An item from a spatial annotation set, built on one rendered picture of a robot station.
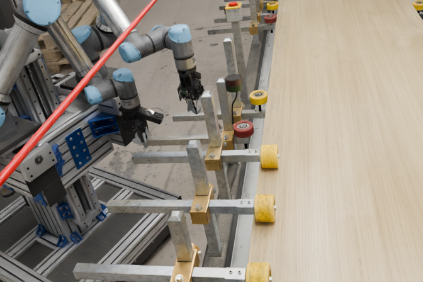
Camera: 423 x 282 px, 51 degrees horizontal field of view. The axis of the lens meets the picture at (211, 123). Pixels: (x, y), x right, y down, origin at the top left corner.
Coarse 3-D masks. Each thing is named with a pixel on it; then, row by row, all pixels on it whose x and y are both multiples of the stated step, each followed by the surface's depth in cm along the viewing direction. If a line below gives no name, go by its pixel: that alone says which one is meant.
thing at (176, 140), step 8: (160, 136) 186; (168, 136) 185; (176, 136) 184; (184, 136) 183; (192, 136) 182; (200, 136) 181; (152, 144) 186; (160, 144) 185; (168, 144) 184; (176, 144) 183; (184, 144) 183
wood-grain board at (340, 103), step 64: (320, 0) 289; (384, 0) 271; (320, 64) 211; (384, 64) 201; (320, 128) 166; (384, 128) 160; (256, 192) 141; (320, 192) 137; (384, 192) 133; (256, 256) 120; (320, 256) 116; (384, 256) 113
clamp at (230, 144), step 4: (224, 132) 179; (228, 132) 179; (232, 132) 178; (228, 136) 176; (232, 136) 176; (228, 140) 174; (232, 140) 175; (228, 144) 175; (232, 144) 174; (228, 148) 176; (232, 148) 175
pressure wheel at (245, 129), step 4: (244, 120) 178; (236, 124) 176; (240, 124) 176; (244, 124) 174; (248, 124) 175; (252, 124) 174; (236, 128) 173; (240, 128) 173; (244, 128) 173; (248, 128) 172; (252, 128) 173; (236, 132) 173; (240, 132) 172; (244, 132) 172; (248, 132) 172; (252, 132) 174; (236, 136) 174; (240, 136) 173; (244, 136) 173; (248, 136) 173; (244, 144) 179
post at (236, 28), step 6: (234, 24) 208; (234, 30) 210; (234, 36) 211; (240, 36) 212; (234, 42) 213; (240, 42) 213; (240, 48) 214; (240, 54) 216; (240, 60) 218; (240, 66) 219; (240, 72) 221; (246, 78) 226; (246, 84) 225; (240, 90) 227; (246, 90) 226; (246, 96) 228; (246, 102) 230
